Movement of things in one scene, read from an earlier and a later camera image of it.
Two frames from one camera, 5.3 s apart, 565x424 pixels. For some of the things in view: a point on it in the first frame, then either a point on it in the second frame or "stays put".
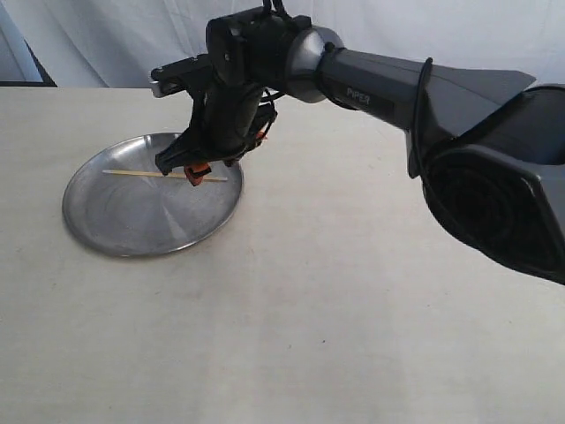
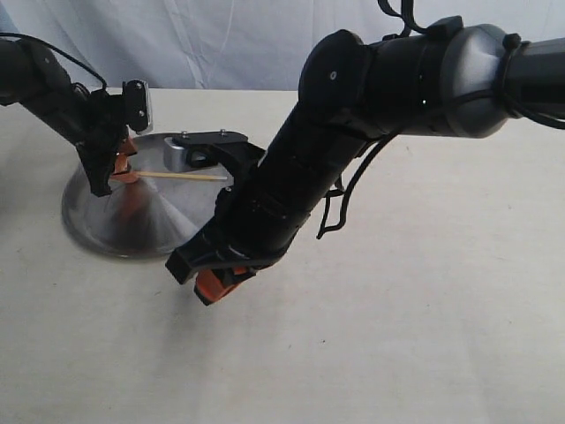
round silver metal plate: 138,215 stays put
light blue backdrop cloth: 118,42 stays put
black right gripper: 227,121 -> 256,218
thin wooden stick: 154,174 stays put
